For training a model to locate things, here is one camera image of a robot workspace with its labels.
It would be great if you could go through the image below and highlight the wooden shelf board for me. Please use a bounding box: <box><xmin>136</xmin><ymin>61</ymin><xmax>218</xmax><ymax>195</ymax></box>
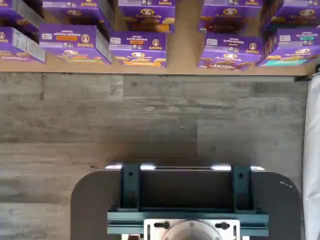
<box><xmin>0</xmin><ymin>0</ymin><xmax>320</xmax><ymax>76</ymax></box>

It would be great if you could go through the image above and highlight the purple Annie's box orange stripe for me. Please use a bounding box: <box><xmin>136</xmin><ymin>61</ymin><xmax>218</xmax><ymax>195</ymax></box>
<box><xmin>39</xmin><ymin>23</ymin><xmax>113</xmax><ymax>65</ymax></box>
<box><xmin>108</xmin><ymin>30</ymin><xmax>168</xmax><ymax>69</ymax></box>

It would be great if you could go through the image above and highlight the purple Annie's box brown stripe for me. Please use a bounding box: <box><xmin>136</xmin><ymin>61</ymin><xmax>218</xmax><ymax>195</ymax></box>
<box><xmin>197</xmin><ymin>31</ymin><xmax>264</xmax><ymax>72</ymax></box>

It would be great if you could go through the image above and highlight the purple Annie's snack box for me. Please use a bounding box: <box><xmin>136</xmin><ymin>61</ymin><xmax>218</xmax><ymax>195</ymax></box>
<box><xmin>261</xmin><ymin>0</ymin><xmax>320</xmax><ymax>32</ymax></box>
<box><xmin>41</xmin><ymin>0</ymin><xmax>114</xmax><ymax>31</ymax></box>
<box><xmin>199</xmin><ymin>0</ymin><xmax>263</xmax><ymax>35</ymax></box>
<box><xmin>0</xmin><ymin>26</ymin><xmax>47</xmax><ymax>64</ymax></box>
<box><xmin>117</xmin><ymin>0</ymin><xmax>177</xmax><ymax>35</ymax></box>
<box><xmin>0</xmin><ymin>0</ymin><xmax>45</xmax><ymax>36</ymax></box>

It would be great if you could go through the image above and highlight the purple Annie's box teal stripe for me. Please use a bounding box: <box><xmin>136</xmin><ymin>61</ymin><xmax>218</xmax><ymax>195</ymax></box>
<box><xmin>257</xmin><ymin>27</ymin><xmax>320</xmax><ymax>68</ymax></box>

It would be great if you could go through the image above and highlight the white curtain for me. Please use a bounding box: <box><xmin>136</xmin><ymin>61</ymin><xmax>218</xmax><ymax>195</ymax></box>
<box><xmin>301</xmin><ymin>72</ymin><xmax>320</xmax><ymax>240</ymax></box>

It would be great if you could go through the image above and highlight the teal metal mounting frame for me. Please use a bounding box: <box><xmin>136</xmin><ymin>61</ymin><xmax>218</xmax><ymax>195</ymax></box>
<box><xmin>107</xmin><ymin>163</ymin><xmax>270</xmax><ymax>237</ymax></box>

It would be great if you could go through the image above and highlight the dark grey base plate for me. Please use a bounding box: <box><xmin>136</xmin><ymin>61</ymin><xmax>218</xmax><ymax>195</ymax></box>
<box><xmin>70</xmin><ymin>169</ymin><xmax>302</xmax><ymax>240</ymax></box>

